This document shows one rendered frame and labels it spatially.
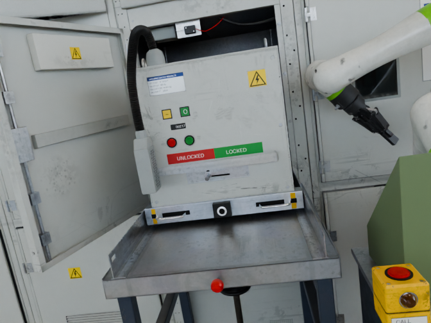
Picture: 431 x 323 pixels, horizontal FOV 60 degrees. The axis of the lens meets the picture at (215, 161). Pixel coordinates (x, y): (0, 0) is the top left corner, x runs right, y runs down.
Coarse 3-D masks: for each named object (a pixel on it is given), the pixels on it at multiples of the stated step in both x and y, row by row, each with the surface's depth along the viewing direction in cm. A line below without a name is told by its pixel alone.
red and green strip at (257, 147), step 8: (248, 144) 122; (256, 144) 122; (192, 152) 125; (200, 152) 124; (208, 152) 124; (216, 152) 124; (224, 152) 124; (232, 152) 124; (240, 152) 123; (248, 152) 123; (256, 152) 123; (168, 160) 126; (176, 160) 126; (184, 160) 126; (192, 160) 125
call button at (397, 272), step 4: (392, 268) 73; (396, 268) 73; (400, 268) 73; (404, 268) 73; (388, 272) 73; (392, 272) 72; (396, 272) 72; (400, 272) 72; (404, 272) 71; (408, 272) 71; (392, 276) 71; (396, 276) 71; (400, 276) 71; (404, 276) 71; (408, 276) 70
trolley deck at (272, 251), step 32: (160, 224) 135; (192, 224) 130; (224, 224) 126; (256, 224) 121; (288, 224) 118; (160, 256) 109; (192, 256) 106; (224, 256) 103; (256, 256) 100; (288, 256) 97; (128, 288) 100; (160, 288) 99; (192, 288) 98
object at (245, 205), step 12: (288, 192) 124; (300, 192) 123; (180, 204) 128; (192, 204) 127; (204, 204) 127; (240, 204) 126; (252, 204) 126; (264, 204) 125; (276, 204) 125; (300, 204) 124; (168, 216) 129; (192, 216) 128; (204, 216) 128
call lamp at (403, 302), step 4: (404, 292) 69; (408, 292) 68; (412, 292) 68; (400, 296) 69; (404, 296) 68; (408, 296) 68; (412, 296) 68; (416, 296) 68; (400, 300) 69; (404, 300) 68; (408, 300) 68; (412, 300) 68; (416, 300) 68; (400, 304) 69; (404, 304) 68; (408, 304) 68; (412, 304) 68
